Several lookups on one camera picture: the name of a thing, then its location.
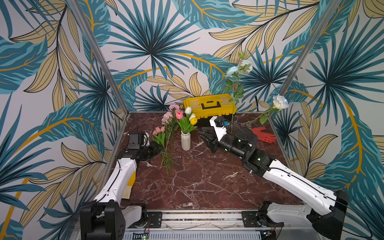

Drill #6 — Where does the light pink tulip stem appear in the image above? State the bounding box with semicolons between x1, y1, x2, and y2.
152;125;172;174

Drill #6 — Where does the light pink rose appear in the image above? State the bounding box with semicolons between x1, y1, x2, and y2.
162;104;181;174

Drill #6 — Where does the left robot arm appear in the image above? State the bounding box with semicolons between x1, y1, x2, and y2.
80;132;163;240

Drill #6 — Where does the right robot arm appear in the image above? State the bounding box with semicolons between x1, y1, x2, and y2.
198;126;349;240

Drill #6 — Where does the white ribbed vase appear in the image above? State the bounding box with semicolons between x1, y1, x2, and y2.
181;132;191;151

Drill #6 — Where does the yellow black toolbox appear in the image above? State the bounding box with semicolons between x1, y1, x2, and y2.
184;94;237;127

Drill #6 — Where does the tulip bouquet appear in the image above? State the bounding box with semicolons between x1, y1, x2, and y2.
176;107;198;134

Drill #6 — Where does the red glove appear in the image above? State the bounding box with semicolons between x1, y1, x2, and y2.
252;127;277;144

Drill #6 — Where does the pale blue flower stem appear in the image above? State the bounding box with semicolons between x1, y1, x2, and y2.
223;52;253;133

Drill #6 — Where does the white rose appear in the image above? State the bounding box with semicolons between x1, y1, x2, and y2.
248;94;289;126

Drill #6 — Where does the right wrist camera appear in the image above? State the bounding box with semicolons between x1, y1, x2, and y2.
210;116;229;141

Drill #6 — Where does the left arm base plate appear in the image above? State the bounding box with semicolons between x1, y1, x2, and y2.
130;212;163;229

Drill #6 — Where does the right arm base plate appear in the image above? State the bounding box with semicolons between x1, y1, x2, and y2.
241;211;284;228

